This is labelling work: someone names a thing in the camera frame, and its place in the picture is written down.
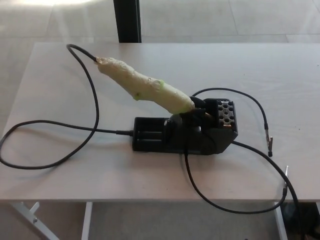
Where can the white diagonal table leg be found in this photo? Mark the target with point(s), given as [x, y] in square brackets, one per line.
[30, 220]

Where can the pale green soldering iron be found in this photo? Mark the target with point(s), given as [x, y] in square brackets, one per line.
[140, 80]

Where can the black pillar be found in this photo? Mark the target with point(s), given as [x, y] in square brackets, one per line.
[127, 22]

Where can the black soldering station base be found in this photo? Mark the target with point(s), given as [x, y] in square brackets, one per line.
[155, 135]

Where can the dark bulky object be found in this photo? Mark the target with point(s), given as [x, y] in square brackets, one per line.
[310, 220]

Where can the white upright table leg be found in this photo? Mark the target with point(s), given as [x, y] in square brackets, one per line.
[281, 225]
[86, 222]

